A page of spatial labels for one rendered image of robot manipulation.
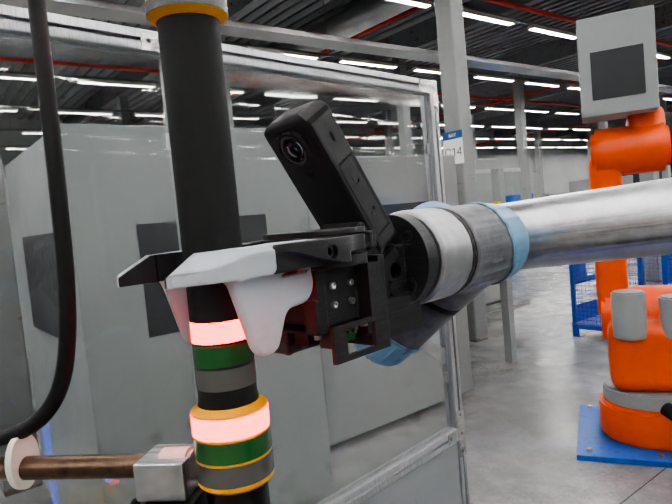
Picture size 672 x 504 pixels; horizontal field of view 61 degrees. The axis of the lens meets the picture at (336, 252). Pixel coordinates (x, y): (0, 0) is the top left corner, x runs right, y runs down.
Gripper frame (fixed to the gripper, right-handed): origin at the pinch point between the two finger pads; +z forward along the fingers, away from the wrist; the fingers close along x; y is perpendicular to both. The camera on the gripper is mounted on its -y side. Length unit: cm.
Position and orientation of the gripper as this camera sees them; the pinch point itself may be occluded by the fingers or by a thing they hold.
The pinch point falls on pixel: (162, 264)
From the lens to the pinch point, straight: 31.5
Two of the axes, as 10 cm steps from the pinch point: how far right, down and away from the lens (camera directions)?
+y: 0.9, 9.9, 0.6
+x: -7.1, 0.2, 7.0
